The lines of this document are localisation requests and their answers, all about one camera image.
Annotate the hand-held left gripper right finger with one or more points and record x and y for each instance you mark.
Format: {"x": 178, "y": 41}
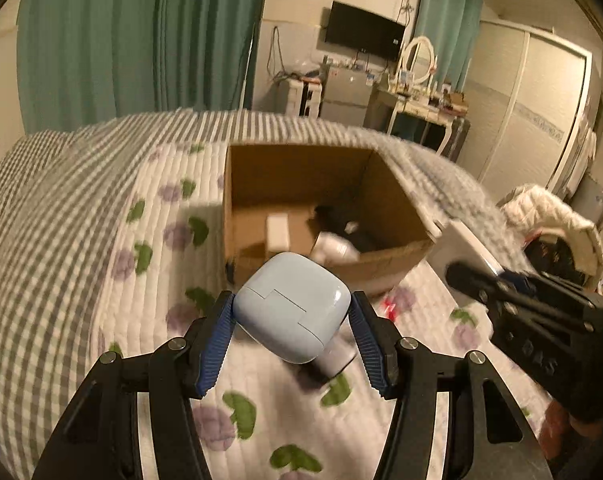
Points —
{"x": 374, "y": 347}

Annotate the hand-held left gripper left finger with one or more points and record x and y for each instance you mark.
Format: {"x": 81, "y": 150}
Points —
{"x": 217, "y": 347}

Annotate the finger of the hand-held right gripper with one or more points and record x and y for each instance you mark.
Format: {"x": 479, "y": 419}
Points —
{"x": 474, "y": 280}
{"x": 519, "y": 281}

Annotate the light blue plastic case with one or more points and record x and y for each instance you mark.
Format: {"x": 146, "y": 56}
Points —
{"x": 291, "y": 305}

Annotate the brown cardboard box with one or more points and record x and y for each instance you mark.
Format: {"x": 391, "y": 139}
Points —
{"x": 261, "y": 180}

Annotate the small red item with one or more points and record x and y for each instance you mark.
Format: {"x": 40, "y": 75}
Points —
{"x": 390, "y": 308}

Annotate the dark cloth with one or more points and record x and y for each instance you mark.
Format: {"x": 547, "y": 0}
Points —
{"x": 556, "y": 255}

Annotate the white padded jacket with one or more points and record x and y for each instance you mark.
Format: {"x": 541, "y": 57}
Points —
{"x": 556, "y": 220}

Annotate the white floral quilt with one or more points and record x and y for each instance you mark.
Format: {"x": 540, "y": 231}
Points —
{"x": 156, "y": 270}

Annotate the white bottle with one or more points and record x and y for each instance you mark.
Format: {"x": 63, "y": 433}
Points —
{"x": 334, "y": 247}

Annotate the small white box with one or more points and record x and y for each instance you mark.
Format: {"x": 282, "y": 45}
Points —
{"x": 278, "y": 232}

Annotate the black object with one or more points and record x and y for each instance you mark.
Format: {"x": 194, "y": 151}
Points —
{"x": 339, "y": 217}

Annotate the white sliding wardrobe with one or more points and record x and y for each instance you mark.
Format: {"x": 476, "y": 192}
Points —
{"x": 531, "y": 110}

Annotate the white dressing table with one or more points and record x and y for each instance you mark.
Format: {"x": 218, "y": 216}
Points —
{"x": 411, "y": 110}

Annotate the grey checked blanket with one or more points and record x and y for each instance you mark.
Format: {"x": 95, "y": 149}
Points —
{"x": 46, "y": 240}

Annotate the oval white mirror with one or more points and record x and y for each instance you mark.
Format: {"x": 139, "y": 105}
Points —
{"x": 417, "y": 60}

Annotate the grey refrigerator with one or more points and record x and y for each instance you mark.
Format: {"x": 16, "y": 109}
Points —
{"x": 344, "y": 92}

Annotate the white storage unit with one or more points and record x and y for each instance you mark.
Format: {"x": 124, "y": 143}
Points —
{"x": 301, "y": 97}

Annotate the narrow green curtain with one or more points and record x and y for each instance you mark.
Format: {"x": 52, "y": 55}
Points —
{"x": 449, "y": 25}

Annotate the wide green curtain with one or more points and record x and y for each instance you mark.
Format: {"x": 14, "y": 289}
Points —
{"x": 131, "y": 35}

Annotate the black wall television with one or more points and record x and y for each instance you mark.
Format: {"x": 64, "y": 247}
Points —
{"x": 364, "y": 30}

